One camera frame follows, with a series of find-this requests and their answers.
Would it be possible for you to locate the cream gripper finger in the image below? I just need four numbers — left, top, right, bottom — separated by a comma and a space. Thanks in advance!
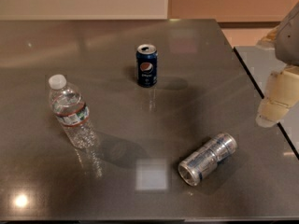
256, 65, 299, 128
256, 26, 278, 50

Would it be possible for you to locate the silver redbull can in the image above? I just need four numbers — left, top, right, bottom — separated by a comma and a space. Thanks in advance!
178, 133, 237, 187

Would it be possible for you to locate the blue pepsi can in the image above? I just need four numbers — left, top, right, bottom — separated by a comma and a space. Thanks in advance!
136, 44, 158, 88

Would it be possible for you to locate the grey side table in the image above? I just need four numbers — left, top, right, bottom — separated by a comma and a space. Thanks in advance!
234, 46, 299, 159

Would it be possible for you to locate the clear plastic water bottle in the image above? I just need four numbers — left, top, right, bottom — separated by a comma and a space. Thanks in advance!
49, 75, 98, 149

